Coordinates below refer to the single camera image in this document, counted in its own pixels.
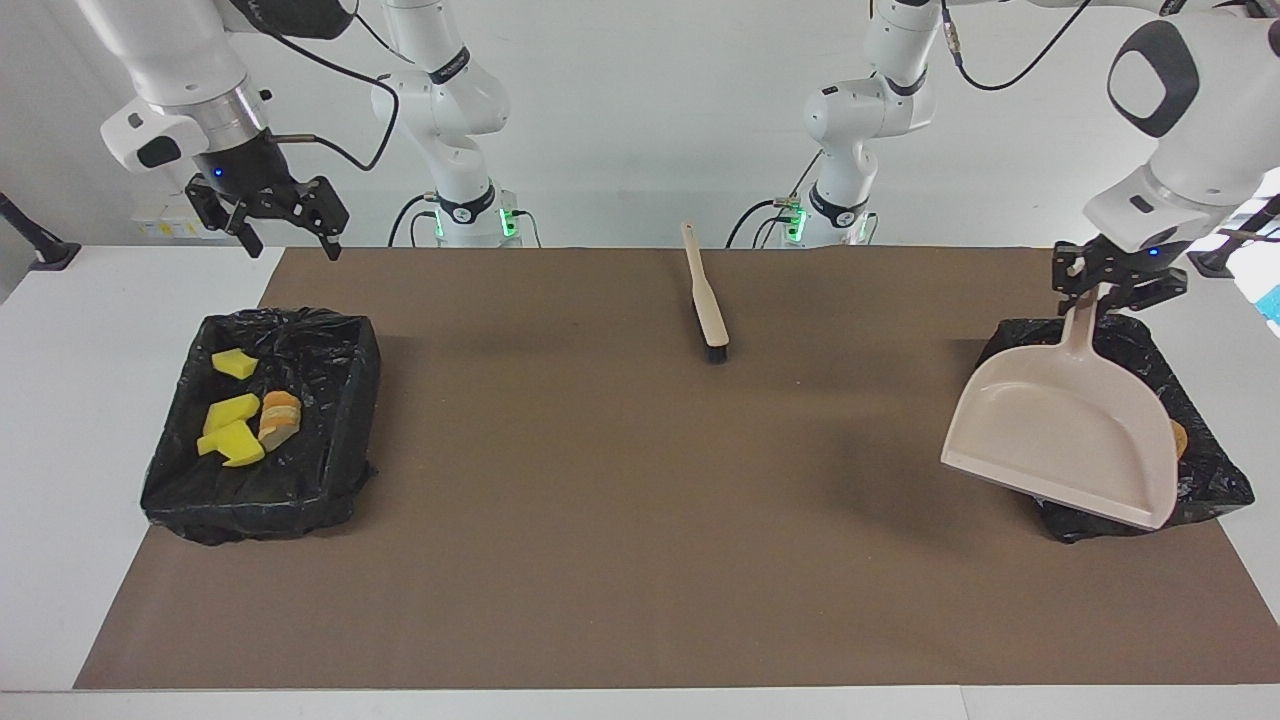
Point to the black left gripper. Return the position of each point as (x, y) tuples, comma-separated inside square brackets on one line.
[(1125, 262)]

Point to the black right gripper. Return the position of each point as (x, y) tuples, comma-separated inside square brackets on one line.
[(245, 170)]

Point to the beige plastic dustpan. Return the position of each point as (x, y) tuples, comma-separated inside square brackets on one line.
[(1065, 430)]

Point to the notched yellow sponge piece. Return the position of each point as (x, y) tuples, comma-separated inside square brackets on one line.
[(234, 363)]

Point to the brown bread roll toy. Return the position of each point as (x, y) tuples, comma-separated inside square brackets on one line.
[(1179, 438)]

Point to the yellow sponge piece green backing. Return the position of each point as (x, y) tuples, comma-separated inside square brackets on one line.
[(230, 410)]

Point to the orange striped croissant toy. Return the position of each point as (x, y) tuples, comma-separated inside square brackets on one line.
[(280, 418)]

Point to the small yellow sponge piece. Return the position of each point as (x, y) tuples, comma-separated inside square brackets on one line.
[(235, 445)]

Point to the beige hand brush black bristles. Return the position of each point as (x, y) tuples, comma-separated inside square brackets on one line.
[(706, 300)]

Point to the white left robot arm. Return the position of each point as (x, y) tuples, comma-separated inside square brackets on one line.
[(1190, 110)]

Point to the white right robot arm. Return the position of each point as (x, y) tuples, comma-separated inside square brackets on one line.
[(455, 110)]

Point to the closed black-wrapped bin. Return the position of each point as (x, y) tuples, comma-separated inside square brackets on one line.
[(1205, 480)]

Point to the open black-lined trash bin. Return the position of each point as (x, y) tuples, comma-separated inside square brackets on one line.
[(330, 430)]

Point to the blue plastic item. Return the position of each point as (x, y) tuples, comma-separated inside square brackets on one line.
[(1272, 305)]

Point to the brown table mat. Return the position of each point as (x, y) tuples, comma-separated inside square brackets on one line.
[(550, 620)]

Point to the white wall socket box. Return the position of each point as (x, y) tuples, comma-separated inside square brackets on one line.
[(170, 225)]

